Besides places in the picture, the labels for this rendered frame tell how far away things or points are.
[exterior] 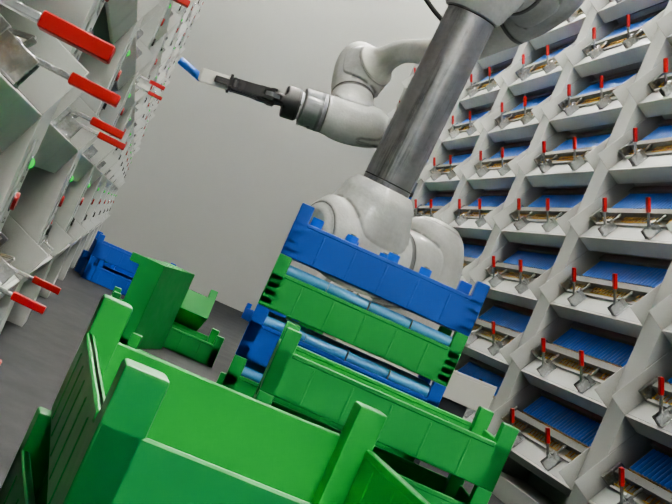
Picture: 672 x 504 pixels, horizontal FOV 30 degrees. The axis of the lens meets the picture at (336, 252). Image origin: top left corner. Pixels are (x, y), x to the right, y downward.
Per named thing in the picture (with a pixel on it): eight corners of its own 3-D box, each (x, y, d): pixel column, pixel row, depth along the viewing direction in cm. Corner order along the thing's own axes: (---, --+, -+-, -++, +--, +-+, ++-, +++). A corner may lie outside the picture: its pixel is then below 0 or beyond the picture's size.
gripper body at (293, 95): (297, 120, 282) (258, 107, 281) (292, 122, 291) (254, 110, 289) (306, 88, 282) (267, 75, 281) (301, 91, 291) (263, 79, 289)
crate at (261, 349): (411, 421, 202) (431, 375, 202) (424, 437, 182) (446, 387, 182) (240, 345, 201) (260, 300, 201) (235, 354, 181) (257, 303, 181)
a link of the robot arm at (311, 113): (314, 133, 292) (290, 125, 291) (325, 96, 292) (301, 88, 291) (320, 131, 283) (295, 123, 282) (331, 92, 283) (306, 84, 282)
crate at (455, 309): (451, 330, 202) (471, 284, 203) (469, 336, 182) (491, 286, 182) (281, 254, 201) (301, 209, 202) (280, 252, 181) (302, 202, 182)
